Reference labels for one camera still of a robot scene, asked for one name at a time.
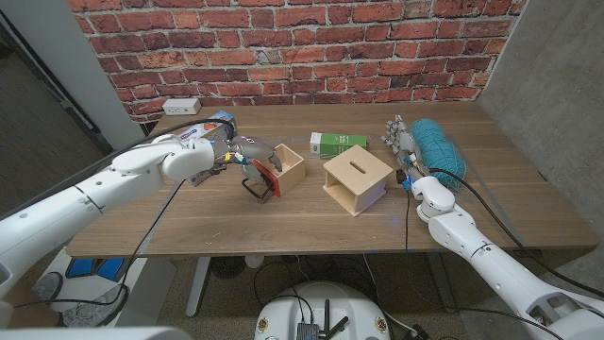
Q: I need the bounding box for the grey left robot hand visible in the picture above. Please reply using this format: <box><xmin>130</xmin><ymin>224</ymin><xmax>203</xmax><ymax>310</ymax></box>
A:
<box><xmin>210</xmin><ymin>134</ymin><xmax>284</xmax><ymax>190</ymax></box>

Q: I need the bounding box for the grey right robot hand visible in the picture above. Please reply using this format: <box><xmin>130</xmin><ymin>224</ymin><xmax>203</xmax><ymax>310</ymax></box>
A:
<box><xmin>380</xmin><ymin>114</ymin><xmax>429</xmax><ymax>184</ymax></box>

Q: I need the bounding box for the wooden drawer with red front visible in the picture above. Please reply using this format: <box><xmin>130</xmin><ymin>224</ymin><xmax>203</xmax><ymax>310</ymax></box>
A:
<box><xmin>241</xmin><ymin>143</ymin><xmax>307</xmax><ymax>200</ymax></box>

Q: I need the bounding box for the wooden box with slot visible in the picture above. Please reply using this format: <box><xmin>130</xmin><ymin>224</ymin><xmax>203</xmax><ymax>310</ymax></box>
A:
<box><xmin>322</xmin><ymin>144</ymin><xmax>394</xmax><ymax>218</ymax></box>

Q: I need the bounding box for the teal yarn skein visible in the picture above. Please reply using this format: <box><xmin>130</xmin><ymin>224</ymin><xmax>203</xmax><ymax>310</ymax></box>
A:
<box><xmin>408</xmin><ymin>117</ymin><xmax>468</xmax><ymax>190</ymax></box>

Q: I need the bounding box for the green and white package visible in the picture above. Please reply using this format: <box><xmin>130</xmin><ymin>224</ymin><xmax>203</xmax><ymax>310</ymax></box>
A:
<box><xmin>309</xmin><ymin>131</ymin><xmax>368</xmax><ymax>161</ymax></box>

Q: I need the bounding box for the grey torso electronics box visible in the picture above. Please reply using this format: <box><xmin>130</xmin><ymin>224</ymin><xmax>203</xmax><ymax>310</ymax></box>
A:
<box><xmin>295</xmin><ymin>322</ymin><xmax>320</xmax><ymax>340</ymax></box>

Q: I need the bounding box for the colourful toy carton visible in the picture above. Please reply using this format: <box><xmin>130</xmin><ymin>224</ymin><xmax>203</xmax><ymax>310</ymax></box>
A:
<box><xmin>178</xmin><ymin>110</ymin><xmax>237</xmax><ymax>188</ymax></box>

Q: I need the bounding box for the white power outlet strip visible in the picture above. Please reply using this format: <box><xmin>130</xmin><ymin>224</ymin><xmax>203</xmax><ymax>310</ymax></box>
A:
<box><xmin>161</xmin><ymin>97</ymin><xmax>203</xmax><ymax>117</ymax></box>

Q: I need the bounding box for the printed brick backdrop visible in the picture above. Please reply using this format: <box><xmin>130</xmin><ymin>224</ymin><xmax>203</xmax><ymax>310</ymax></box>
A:
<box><xmin>67</xmin><ymin>0</ymin><xmax>529</xmax><ymax>125</ymax></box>

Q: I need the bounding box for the dark round floor object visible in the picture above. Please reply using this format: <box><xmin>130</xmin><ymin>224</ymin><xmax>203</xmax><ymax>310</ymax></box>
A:
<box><xmin>210</xmin><ymin>256</ymin><xmax>246</xmax><ymax>281</ymax></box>

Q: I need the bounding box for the dark grey table leg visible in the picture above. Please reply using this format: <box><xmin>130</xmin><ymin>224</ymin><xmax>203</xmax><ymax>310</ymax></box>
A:
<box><xmin>424</xmin><ymin>252</ymin><xmax>458</xmax><ymax>315</ymax></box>

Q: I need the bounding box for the white table leg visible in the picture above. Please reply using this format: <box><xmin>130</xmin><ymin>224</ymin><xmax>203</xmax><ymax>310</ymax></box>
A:
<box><xmin>185</xmin><ymin>256</ymin><xmax>212</xmax><ymax>318</ymax></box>

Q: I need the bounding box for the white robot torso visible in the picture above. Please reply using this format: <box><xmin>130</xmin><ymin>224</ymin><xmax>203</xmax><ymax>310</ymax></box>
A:
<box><xmin>253</xmin><ymin>280</ymin><xmax>393</xmax><ymax>340</ymax></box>

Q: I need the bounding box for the blue and black floor item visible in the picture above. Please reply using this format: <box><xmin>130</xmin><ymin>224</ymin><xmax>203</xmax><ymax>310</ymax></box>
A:
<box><xmin>64</xmin><ymin>257</ymin><xmax>128</xmax><ymax>281</ymax></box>

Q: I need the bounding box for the grey sneaker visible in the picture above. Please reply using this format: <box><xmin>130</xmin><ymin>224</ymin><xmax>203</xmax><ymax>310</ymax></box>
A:
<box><xmin>32</xmin><ymin>271</ymin><xmax>64</xmax><ymax>301</ymax></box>
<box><xmin>60</xmin><ymin>284</ymin><xmax>128</xmax><ymax>328</ymax></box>

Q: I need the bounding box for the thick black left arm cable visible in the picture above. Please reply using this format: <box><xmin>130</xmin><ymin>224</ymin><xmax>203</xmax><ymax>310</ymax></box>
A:
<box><xmin>0</xmin><ymin>117</ymin><xmax>237</xmax><ymax>223</ymax></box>

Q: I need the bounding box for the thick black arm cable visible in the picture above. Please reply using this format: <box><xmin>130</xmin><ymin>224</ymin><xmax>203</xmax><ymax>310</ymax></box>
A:
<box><xmin>427</xmin><ymin>166</ymin><xmax>604</xmax><ymax>299</ymax></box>
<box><xmin>0</xmin><ymin>117</ymin><xmax>237</xmax><ymax>223</ymax></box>

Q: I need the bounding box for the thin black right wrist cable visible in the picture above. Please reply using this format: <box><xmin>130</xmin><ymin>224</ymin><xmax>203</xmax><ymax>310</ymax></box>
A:
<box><xmin>403</xmin><ymin>186</ymin><xmax>411</xmax><ymax>252</ymax></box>

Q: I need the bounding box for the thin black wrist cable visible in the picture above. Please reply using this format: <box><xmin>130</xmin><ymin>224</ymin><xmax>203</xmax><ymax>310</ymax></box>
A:
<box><xmin>403</xmin><ymin>186</ymin><xmax>411</xmax><ymax>252</ymax></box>
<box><xmin>11</xmin><ymin>178</ymin><xmax>186</xmax><ymax>308</ymax></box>

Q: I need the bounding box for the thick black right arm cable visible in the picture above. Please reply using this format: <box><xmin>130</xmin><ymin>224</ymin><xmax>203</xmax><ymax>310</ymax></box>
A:
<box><xmin>427</xmin><ymin>166</ymin><xmax>604</xmax><ymax>299</ymax></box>

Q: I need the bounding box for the thin black left wrist cable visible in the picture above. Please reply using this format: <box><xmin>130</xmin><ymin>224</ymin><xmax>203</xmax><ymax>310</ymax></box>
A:
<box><xmin>11</xmin><ymin>178</ymin><xmax>186</xmax><ymax>308</ymax></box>

